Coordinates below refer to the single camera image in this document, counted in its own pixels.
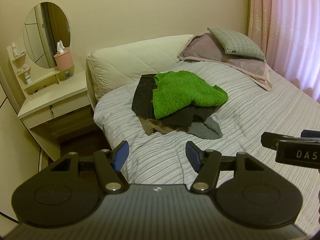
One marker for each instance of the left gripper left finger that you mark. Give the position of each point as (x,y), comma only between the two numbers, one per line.
(108,165)

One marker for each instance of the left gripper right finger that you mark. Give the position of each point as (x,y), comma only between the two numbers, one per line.
(207,166)

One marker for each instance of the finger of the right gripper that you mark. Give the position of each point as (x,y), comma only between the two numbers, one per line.
(310,134)
(268,139)

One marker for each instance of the green knitted vest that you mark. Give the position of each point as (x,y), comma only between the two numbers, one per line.
(176,90)

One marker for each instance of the grey garment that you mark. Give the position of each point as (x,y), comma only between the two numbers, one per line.
(209,129)

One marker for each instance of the striped white bed cover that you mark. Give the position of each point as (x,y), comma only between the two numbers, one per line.
(249,112)

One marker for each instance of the brown garment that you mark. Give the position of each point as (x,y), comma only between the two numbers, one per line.
(152,125)

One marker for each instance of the black garment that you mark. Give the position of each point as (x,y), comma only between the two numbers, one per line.
(142,106)

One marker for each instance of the white dressing table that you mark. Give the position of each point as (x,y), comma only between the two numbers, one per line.
(56,108)

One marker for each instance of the cream padded headboard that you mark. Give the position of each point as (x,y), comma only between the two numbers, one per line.
(113,67)

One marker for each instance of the grey checked cushion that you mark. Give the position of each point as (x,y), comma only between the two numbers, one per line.
(236,43)

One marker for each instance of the pink tissue box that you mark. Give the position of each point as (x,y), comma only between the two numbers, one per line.
(63,57)

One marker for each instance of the mauve pillow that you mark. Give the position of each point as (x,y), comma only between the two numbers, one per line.
(203,46)

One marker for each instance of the small white bottle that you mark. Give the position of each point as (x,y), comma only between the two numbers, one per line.
(28,78)

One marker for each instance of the pink curtain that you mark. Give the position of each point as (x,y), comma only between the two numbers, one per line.
(287,31)

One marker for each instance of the oval mirror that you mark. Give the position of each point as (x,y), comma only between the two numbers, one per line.
(45,25)

